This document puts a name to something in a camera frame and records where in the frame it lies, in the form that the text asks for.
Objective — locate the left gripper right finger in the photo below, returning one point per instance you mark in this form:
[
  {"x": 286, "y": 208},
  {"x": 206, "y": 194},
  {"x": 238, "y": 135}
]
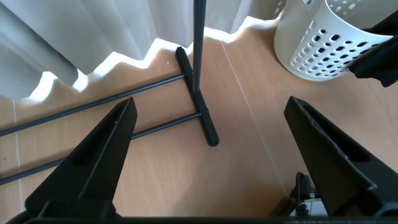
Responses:
[{"x": 335, "y": 174}]

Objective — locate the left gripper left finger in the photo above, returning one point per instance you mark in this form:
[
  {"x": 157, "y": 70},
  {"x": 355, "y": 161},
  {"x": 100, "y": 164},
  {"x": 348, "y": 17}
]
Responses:
[{"x": 102, "y": 183}]

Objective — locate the black garment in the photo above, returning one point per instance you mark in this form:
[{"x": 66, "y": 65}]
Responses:
[{"x": 379, "y": 62}]

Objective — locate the white laundry basket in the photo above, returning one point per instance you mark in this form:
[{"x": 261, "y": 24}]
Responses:
[{"x": 304, "y": 46}]

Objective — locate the black clothes rack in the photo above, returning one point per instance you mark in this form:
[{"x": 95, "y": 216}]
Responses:
[{"x": 199, "y": 46}]

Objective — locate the beige curtain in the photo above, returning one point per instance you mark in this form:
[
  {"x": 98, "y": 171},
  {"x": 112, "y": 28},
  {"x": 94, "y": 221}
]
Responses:
[{"x": 93, "y": 31}]

